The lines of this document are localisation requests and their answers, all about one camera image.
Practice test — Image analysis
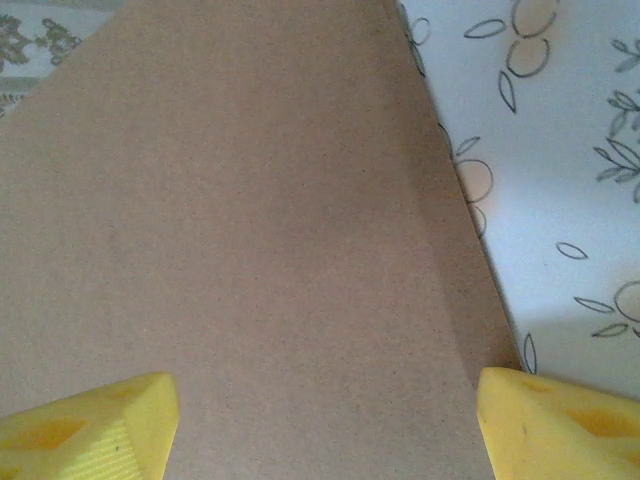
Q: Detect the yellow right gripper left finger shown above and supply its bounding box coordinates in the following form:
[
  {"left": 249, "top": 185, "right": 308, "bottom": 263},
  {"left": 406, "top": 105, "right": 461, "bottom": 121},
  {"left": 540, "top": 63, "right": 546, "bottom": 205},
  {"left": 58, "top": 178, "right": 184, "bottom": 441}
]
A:
[{"left": 0, "top": 370, "right": 180, "bottom": 480}]

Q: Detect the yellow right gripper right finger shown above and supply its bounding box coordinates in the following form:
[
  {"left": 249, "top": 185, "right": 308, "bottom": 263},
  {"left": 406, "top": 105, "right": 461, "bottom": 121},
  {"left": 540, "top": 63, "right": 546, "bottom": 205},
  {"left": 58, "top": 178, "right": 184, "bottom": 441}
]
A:
[{"left": 475, "top": 366, "right": 640, "bottom": 480}]

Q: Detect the brown backing board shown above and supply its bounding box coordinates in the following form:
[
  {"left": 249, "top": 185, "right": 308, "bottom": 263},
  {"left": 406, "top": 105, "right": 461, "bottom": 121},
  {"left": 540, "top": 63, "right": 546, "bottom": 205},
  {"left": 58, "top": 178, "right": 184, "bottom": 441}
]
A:
[{"left": 0, "top": 0, "right": 525, "bottom": 480}]

